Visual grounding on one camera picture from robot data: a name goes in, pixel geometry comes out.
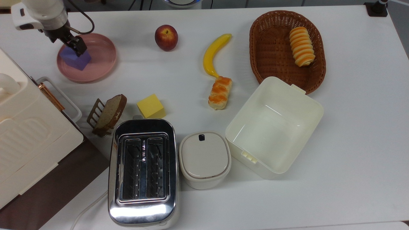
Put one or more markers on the brown wicker basket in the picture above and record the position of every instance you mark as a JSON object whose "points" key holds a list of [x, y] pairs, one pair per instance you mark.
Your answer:
{"points": [[271, 54]]}

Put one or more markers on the red apple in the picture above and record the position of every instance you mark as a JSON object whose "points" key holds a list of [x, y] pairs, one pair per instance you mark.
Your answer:
{"points": [[166, 38]]}

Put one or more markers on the copper appliance latch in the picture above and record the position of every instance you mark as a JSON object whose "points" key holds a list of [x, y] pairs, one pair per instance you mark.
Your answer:
{"points": [[51, 96]]}

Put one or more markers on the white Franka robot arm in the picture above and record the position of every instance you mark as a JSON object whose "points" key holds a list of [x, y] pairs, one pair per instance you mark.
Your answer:
{"points": [[41, 9]]}

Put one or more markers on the black camera stand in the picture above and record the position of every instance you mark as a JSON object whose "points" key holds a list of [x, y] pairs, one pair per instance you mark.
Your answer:
{"points": [[376, 9]]}

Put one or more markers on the pink ceramic plate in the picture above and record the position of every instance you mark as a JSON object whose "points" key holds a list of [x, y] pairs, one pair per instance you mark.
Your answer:
{"points": [[102, 60]]}

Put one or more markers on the yellow banana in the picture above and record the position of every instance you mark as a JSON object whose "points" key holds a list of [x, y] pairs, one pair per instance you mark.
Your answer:
{"points": [[212, 52]]}

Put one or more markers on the cream open plastic box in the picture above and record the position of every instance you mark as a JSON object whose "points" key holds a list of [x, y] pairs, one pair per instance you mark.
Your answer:
{"points": [[274, 127]]}

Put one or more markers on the glazed orange braided bread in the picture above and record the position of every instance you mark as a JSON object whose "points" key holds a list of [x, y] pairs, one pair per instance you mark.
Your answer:
{"points": [[219, 93]]}

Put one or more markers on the brown bread slice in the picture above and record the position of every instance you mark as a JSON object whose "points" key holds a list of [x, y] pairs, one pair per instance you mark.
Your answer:
{"points": [[111, 111]]}

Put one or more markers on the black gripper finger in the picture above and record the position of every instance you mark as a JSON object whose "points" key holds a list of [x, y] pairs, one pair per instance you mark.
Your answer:
{"points": [[80, 46]]}

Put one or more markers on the striped orange bread roll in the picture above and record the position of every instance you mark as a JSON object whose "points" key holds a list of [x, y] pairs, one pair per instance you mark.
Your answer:
{"points": [[302, 46]]}

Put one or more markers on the yellow foam cube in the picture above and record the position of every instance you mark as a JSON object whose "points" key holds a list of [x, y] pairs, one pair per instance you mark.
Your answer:
{"points": [[150, 107]]}

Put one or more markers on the purple foam cube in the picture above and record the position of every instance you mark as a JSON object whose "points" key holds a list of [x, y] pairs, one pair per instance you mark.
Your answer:
{"points": [[72, 62]]}

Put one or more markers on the brown toast rack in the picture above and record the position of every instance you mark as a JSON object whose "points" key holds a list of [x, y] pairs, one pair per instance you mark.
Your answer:
{"points": [[93, 113]]}

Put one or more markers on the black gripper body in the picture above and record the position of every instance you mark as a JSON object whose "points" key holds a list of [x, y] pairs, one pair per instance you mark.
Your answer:
{"points": [[60, 34]]}

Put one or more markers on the small white lidded container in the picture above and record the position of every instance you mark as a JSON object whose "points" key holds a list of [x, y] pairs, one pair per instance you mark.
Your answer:
{"points": [[204, 158]]}

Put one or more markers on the chrome two-slot toaster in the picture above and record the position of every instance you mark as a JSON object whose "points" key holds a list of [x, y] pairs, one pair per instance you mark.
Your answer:
{"points": [[143, 210]]}

